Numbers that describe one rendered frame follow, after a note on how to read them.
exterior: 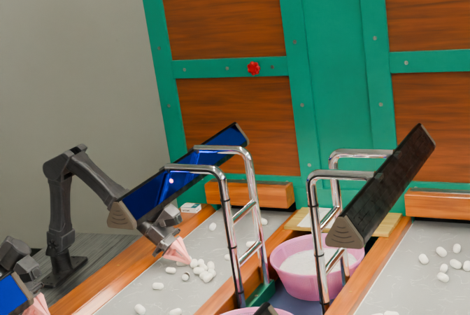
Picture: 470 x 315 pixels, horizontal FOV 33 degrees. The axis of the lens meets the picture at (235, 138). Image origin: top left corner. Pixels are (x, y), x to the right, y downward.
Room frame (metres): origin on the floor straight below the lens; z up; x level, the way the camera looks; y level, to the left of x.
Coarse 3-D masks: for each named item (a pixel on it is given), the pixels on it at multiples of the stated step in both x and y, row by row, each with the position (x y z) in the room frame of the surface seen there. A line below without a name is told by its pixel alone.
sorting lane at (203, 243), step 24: (216, 216) 2.46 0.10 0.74; (264, 216) 2.40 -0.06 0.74; (288, 216) 2.37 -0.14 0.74; (192, 240) 2.29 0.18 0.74; (216, 240) 2.26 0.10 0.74; (240, 240) 2.24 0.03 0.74; (264, 240) 2.21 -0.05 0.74; (168, 264) 2.14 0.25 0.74; (216, 264) 2.09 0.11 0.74; (144, 288) 2.00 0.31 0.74; (168, 288) 1.98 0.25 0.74; (192, 288) 1.96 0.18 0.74; (216, 288) 1.94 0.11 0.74; (96, 312) 1.90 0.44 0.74; (120, 312) 1.88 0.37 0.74; (168, 312) 1.85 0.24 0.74; (192, 312) 1.83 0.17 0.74
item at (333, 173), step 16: (336, 160) 1.85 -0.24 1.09; (320, 176) 1.70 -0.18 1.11; (336, 176) 1.68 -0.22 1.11; (352, 176) 1.66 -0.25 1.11; (368, 176) 1.65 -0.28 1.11; (336, 192) 1.85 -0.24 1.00; (336, 208) 1.84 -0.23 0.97; (320, 224) 1.75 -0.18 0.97; (320, 240) 1.72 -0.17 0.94; (320, 256) 1.72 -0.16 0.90; (336, 256) 1.81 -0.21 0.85; (320, 272) 1.72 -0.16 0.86; (320, 288) 1.72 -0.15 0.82; (320, 304) 1.73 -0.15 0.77
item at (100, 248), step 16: (80, 240) 2.59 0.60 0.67; (96, 240) 2.57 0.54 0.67; (112, 240) 2.55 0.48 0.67; (128, 240) 2.53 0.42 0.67; (32, 256) 2.51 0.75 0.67; (48, 256) 2.49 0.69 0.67; (96, 256) 2.43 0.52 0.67; (112, 256) 2.41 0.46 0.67; (48, 272) 2.36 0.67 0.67; (80, 272) 2.32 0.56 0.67; (48, 288) 2.24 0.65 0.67; (64, 288) 2.23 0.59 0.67; (48, 304) 2.13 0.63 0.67
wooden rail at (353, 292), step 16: (400, 224) 2.13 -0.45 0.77; (384, 240) 2.04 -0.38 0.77; (400, 240) 2.06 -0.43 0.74; (368, 256) 1.95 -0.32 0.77; (384, 256) 1.94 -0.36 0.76; (368, 272) 1.86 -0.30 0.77; (352, 288) 1.78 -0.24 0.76; (368, 288) 1.80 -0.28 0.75; (336, 304) 1.72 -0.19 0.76; (352, 304) 1.71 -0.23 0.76
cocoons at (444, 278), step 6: (456, 246) 1.94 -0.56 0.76; (438, 252) 1.94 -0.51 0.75; (444, 252) 1.93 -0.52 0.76; (456, 252) 1.94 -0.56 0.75; (420, 258) 1.91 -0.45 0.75; (426, 258) 1.90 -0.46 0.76; (444, 264) 1.86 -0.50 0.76; (450, 264) 1.87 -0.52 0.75; (456, 264) 1.85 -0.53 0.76; (468, 264) 1.84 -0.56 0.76; (444, 270) 1.83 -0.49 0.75; (468, 270) 1.83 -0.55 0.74; (438, 276) 1.81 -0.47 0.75; (444, 276) 1.79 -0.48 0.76; (390, 312) 1.65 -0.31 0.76; (396, 312) 1.65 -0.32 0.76
